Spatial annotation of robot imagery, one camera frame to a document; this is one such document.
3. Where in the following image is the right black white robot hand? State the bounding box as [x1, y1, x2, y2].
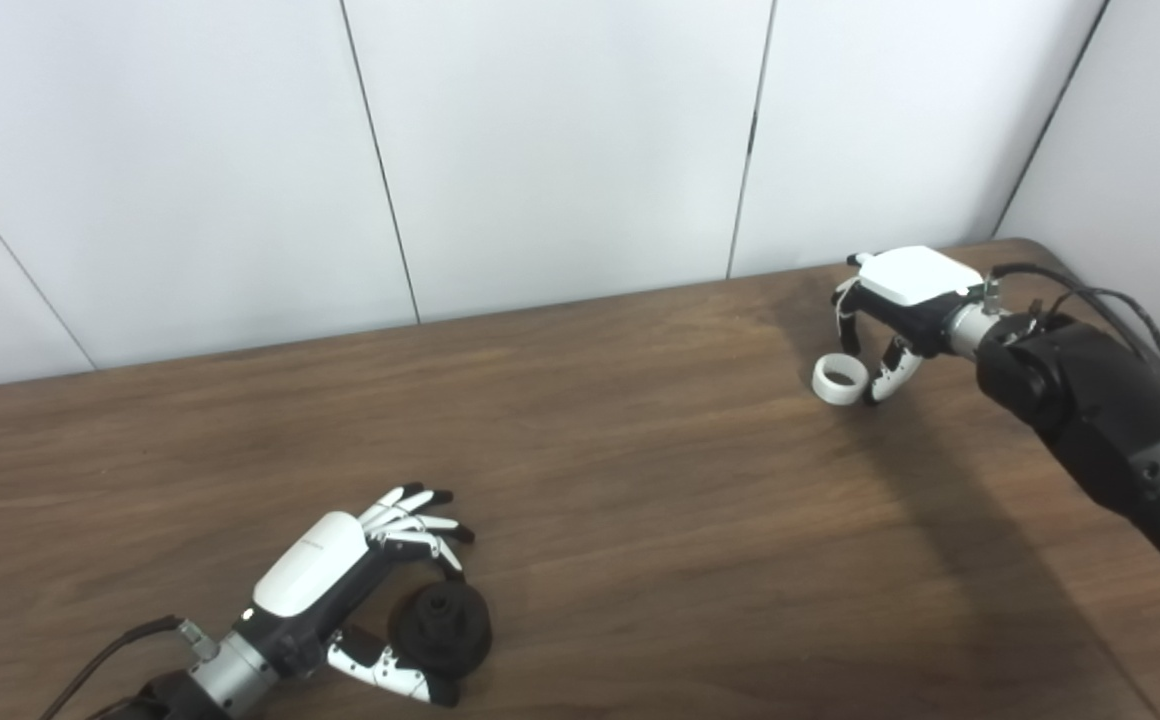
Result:
[833, 246, 986, 406]

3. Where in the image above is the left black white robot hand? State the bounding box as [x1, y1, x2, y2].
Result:
[230, 483, 476, 708]

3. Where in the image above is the white ring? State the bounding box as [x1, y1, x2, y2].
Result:
[812, 354, 869, 407]

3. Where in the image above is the round black part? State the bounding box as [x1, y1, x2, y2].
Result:
[390, 583, 493, 681]

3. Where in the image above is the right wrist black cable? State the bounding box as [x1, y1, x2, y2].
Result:
[985, 262, 1160, 421]

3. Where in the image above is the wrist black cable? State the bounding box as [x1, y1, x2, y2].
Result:
[985, 262, 1160, 421]
[38, 615, 216, 720]

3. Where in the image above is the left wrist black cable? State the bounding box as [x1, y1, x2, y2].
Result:
[38, 615, 216, 720]

